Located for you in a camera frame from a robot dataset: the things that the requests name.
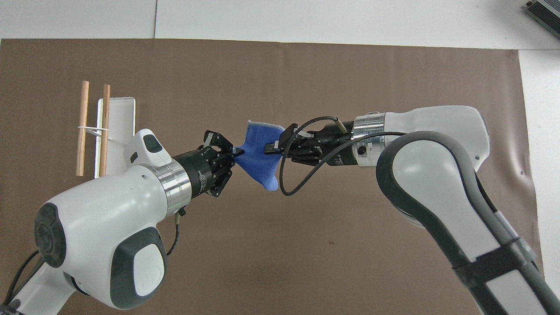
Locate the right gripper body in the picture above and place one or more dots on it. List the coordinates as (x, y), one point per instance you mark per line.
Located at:
(339, 146)

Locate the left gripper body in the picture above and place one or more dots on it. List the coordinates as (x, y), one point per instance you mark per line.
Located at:
(196, 173)

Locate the wooden rod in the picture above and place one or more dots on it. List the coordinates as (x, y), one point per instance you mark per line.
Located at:
(82, 127)
(104, 131)

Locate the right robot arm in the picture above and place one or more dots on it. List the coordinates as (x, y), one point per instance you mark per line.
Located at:
(437, 175)

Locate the blue towel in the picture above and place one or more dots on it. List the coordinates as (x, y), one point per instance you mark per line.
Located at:
(258, 153)

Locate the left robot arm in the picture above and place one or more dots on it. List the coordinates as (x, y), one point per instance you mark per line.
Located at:
(100, 205)

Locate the grey metal device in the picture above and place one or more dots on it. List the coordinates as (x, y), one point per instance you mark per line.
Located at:
(544, 12)

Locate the white rack base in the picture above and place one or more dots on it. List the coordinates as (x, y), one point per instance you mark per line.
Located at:
(120, 127)

